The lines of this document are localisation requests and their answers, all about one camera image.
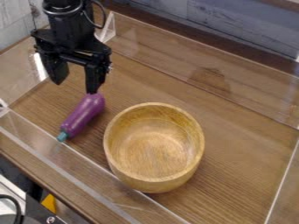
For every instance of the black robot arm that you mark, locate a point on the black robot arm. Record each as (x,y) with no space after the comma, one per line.
(77,5)

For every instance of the purple toy eggplant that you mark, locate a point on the purple toy eggplant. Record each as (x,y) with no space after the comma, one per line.
(88,108)

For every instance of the clear acrylic tray wall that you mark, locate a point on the clear acrylic tray wall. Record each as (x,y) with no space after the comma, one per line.
(243,101)

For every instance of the brown wooden bowl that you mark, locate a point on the brown wooden bowl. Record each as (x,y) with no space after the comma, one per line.
(153,145)

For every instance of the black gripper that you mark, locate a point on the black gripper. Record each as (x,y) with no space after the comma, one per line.
(69,42)

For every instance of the clear acrylic corner bracket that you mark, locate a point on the clear acrylic corner bracket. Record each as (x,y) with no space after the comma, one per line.
(108,32)

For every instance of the yellow black base equipment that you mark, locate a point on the yellow black base equipment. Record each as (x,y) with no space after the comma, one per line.
(20,209)

